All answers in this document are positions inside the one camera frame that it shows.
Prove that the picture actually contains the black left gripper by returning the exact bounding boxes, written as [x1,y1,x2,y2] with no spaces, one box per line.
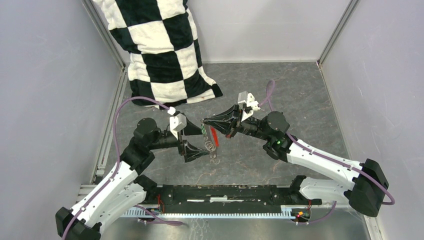
[148,117,210,162]

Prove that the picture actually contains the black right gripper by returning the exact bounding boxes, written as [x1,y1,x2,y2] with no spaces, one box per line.
[203,103,271,141]

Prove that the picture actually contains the green tagged key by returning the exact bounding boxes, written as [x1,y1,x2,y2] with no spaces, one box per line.
[201,124,207,136]

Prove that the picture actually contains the silver split keyring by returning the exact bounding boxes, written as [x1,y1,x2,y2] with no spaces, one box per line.
[204,141,217,152]

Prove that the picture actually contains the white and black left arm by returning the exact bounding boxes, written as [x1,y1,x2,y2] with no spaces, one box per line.
[55,113,209,240]

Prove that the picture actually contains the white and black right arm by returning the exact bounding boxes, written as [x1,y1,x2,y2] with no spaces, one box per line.
[202,104,395,217]

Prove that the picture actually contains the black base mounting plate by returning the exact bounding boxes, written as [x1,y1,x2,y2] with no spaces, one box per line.
[140,184,322,214]

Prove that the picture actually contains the black white checkered cloth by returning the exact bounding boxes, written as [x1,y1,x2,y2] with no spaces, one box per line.
[95,0,223,107]

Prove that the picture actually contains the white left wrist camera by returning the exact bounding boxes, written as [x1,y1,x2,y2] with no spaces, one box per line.
[167,107,187,140]

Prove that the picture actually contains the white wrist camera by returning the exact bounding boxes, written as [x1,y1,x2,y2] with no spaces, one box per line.
[237,91,261,122]
[167,107,187,140]

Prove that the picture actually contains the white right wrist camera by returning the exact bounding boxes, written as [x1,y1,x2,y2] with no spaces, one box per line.
[237,91,261,122]

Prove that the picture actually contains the white slotted cable duct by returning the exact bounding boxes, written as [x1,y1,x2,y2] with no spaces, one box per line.
[86,206,299,220]

